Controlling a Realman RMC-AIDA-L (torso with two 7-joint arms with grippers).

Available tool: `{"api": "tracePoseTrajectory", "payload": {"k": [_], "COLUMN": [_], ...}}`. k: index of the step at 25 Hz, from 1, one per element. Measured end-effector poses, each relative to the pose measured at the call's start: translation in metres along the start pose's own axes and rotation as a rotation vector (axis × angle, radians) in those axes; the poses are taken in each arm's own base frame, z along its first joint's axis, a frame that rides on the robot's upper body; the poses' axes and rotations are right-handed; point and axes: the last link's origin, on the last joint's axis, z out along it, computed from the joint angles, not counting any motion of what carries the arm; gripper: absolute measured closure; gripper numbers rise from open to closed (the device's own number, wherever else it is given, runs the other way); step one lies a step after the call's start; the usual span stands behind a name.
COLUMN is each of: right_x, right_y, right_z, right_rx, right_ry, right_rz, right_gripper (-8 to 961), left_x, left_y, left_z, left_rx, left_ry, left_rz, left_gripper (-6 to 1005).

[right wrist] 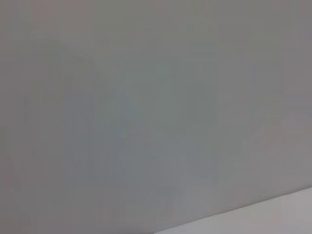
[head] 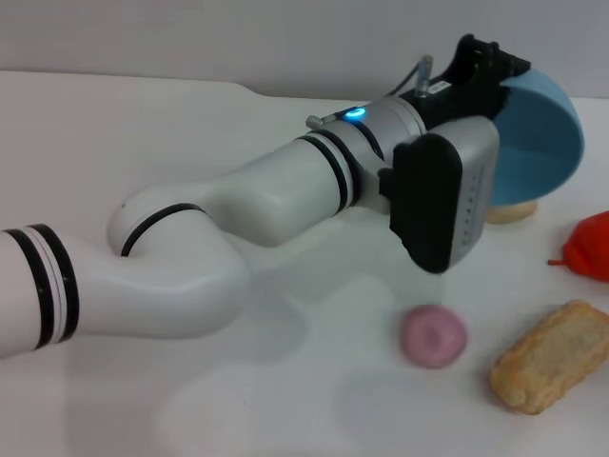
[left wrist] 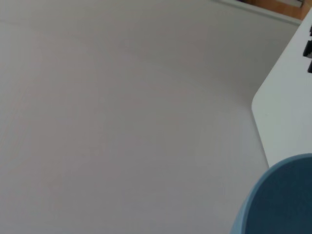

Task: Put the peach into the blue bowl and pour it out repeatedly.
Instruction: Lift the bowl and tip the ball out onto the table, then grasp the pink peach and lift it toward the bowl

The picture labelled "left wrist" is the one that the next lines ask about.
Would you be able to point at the blue plastic bowl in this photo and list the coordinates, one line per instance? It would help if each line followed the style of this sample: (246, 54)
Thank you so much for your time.
(280, 200)

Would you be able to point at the black blocky device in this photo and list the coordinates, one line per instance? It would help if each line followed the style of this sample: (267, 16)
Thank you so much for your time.
(308, 48)

